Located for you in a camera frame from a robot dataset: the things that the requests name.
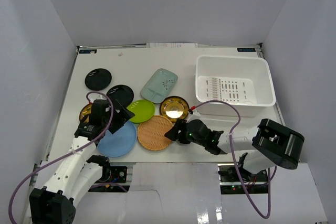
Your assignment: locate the yellow patterned plate right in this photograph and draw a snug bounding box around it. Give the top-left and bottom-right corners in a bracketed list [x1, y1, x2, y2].
[159, 96, 190, 123]

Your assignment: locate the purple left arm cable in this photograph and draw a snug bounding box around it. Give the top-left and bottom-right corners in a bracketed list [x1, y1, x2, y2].
[8, 91, 116, 224]

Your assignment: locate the left blue table label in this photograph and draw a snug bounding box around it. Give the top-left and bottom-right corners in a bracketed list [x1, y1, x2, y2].
[78, 49, 97, 54]

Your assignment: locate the blue table label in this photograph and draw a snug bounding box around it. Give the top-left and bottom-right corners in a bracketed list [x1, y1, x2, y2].
[78, 49, 97, 54]
[237, 48, 256, 52]

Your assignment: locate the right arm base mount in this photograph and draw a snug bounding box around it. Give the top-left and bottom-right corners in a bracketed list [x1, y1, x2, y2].
[218, 165, 269, 195]

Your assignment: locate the black round plate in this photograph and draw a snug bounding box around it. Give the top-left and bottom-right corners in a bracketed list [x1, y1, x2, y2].
[85, 68, 112, 91]
[106, 84, 134, 110]

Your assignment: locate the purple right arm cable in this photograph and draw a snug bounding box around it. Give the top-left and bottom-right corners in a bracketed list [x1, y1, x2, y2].
[193, 100, 278, 219]

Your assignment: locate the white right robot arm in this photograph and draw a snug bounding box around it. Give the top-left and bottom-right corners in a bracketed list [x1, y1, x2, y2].
[165, 119, 305, 182]

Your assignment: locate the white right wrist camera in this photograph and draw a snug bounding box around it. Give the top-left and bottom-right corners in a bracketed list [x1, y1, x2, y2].
[187, 106, 201, 121]

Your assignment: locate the right blue table label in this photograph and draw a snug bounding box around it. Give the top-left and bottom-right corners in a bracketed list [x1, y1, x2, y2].
[237, 48, 256, 52]

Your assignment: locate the yellow patterned plate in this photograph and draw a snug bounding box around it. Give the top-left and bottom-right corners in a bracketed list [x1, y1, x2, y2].
[159, 96, 190, 123]
[79, 103, 92, 123]

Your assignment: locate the pale blue rectangular divided plate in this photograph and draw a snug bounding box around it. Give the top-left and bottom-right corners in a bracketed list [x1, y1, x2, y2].
[140, 68, 178, 104]

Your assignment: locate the lime green round plate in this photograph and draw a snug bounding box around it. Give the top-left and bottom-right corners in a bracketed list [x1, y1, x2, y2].
[127, 100, 155, 124]

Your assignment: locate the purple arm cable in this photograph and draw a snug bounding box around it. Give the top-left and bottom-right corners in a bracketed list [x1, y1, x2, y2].
[8, 91, 116, 224]
[193, 100, 278, 219]

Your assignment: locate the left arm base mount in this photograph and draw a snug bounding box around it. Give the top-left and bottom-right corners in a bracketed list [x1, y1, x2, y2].
[89, 166, 129, 193]

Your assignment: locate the white plastic bin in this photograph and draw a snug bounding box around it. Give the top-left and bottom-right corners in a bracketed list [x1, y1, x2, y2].
[195, 55, 276, 117]

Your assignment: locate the woven bamboo round tray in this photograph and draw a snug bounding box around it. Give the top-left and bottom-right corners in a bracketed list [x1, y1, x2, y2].
[137, 115, 173, 151]

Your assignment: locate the light blue round plate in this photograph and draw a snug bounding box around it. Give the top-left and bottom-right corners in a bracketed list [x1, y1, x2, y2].
[97, 121, 137, 157]

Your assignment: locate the white paper sheet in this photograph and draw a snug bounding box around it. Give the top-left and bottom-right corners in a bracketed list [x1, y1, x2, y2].
[146, 42, 198, 48]

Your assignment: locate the yellow patterned plate left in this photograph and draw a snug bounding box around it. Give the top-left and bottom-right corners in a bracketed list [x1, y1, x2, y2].
[79, 103, 92, 123]

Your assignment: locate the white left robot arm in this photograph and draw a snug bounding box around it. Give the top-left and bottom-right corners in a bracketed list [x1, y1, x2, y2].
[29, 99, 134, 223]

